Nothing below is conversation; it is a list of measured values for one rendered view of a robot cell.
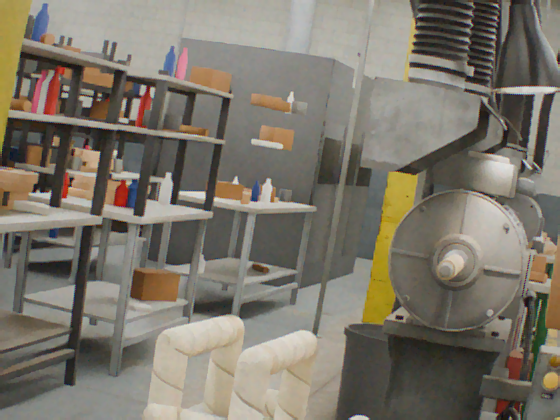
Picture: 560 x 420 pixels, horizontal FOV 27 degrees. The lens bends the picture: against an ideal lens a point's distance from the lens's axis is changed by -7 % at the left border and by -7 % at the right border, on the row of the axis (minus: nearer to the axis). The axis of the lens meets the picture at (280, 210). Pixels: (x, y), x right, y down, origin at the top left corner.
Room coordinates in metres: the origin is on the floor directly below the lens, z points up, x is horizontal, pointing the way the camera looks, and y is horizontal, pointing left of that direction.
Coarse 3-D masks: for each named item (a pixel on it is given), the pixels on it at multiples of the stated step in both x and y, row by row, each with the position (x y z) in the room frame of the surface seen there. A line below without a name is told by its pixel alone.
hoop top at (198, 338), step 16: (208, 320) 1.22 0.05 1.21; (224, 320) 1.25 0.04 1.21; (240, 320) 1.28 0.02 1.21; (160, 336) 1.12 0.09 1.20; (176, 336) 1.12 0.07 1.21; (192, 336) 1.14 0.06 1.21; (208, 336) 1.18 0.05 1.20; (224, 336) 1.22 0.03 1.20; (240, 336) 1.28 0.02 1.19; (192, 352) 1.14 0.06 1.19
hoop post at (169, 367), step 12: (156, 348) 1.12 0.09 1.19; (168, 348) 1.11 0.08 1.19; (156, 360) 1.12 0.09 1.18; (168, 360) 1.11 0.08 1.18; (180, 360) 1.11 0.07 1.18; (156, 372) 1.12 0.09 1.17; (168, 372) 1.11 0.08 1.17; (180, 372) 1.12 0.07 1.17; (156, 384) 1.11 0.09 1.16; (168, 384) 1.11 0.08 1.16; (180, 384) 1.12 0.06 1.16; (156, 396) 1.11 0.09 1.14; (168, 396) 1.11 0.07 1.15; (180, 396) 1.12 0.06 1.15
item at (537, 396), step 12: (540, 348) 2.11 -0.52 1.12; (552, 348) 2.11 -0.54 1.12; (540, 360) 2.05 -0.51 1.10; (540, 372) 2.04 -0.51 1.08; (552, 372) 2.03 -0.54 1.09; (540, 384) 2.04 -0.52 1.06; (528, 396) 2.08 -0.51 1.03; (540, 396) 2.04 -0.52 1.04; (552, 396) 2.03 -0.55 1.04; (528, 408) 2.05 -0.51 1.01; (540, 408) 2.04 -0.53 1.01; (552, 408) 2.03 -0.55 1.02
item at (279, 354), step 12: (288, 336) 1.21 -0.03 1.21; (300, 336) 1.23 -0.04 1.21; (312, 336) 1.26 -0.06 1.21; (252, 348) 1.10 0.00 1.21; (264, 348) 1.11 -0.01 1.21; (276, 348) 1.14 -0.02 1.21; (288, 348) 1.16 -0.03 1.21; (300, 348) 1.20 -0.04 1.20; (312, 348) 1.24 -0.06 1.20; (240, 360) 1.10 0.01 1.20; (252, 360) 1.09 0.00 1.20; (264, 360) 1.09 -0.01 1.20; (276, 360) 1.12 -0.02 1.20; (288, 360) 1.16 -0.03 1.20; (300, 360) 1.21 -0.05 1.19; (276, 372) 1.14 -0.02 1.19
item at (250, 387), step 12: (240, 372) 1.09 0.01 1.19; (252, 372) 1.09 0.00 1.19; (264, 372) 1.09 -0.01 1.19; (240, 384) 1.09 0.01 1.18; (252, 384) 1.09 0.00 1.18; (264, 384) 1.09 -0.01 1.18; (240, 396) 1.09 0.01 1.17; (252, 396) 1.09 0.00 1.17; (264, 396) 1.10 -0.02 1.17; (240, 408) 1.09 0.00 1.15; (252, 408) 1.09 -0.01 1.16
